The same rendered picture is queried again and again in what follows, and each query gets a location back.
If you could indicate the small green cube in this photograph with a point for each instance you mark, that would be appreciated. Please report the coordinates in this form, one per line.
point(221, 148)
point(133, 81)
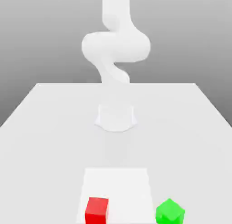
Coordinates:
point(169, 212)

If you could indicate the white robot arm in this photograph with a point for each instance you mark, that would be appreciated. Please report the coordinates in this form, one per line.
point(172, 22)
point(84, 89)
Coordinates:
point(116, 46)

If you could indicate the small red cube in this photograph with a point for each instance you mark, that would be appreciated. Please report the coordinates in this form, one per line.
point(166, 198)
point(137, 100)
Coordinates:
point(96, 211)

